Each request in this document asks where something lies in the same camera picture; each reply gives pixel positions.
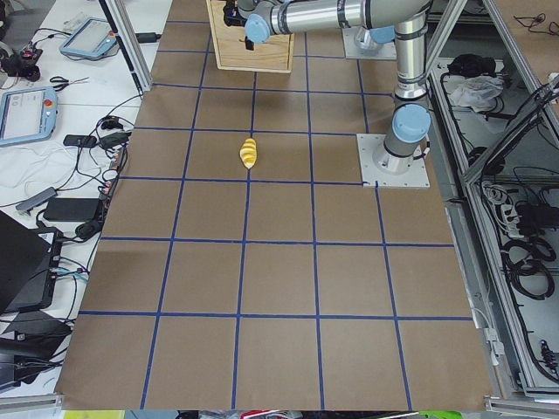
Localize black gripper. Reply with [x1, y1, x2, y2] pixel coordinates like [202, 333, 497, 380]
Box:
[223, 0, 254, 51]

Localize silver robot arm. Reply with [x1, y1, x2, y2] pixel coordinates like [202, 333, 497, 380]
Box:
[223, 0, 431, 175]
[354, 25, 396, 52]

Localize light wooden drawer cabinet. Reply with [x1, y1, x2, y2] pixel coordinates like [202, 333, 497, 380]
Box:
[205, 0, 297, 75]

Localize toy bread roll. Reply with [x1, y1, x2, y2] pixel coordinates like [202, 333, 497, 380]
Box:
[239, 138, 258, 170]

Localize upper teach pendant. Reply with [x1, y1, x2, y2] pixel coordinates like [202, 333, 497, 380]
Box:
[59, 17, 117, 61]

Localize teach pendant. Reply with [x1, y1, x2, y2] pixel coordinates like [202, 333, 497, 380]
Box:
[59, 17, 117, 61]
[1, 86, 58, 147]

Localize black scissors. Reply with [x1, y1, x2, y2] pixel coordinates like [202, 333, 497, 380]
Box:
[49, 76, 89, 92]

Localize black cloth bundle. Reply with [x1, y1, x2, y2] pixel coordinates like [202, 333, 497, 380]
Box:
[447, 54, 496, 79]

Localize lower teach pendant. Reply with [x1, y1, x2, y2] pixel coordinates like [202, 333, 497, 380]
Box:
[1, 86, 58, 147]

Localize crumpled white cloth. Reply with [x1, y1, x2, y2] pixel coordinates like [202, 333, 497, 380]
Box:
[449, 75, 504, 112]

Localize black power adapter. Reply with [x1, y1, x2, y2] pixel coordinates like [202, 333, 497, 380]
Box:
[44, 197, 100, 222]

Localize black laptop computer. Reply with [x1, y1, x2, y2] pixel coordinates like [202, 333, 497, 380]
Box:
[1, 213, 62, 314]

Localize white power strip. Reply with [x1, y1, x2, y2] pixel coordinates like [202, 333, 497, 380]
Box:
[493, 191, 523, 238]

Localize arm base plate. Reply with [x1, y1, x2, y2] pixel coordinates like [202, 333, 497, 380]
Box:
[356, 134, 430, 189]
[342, 26, 397, 61]

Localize aluminium frame post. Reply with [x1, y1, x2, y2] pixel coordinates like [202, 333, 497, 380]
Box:
[99, 0, 153, 95]

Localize coiled black cables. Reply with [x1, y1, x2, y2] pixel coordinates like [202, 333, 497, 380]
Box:
[500, 242, 556, 302]

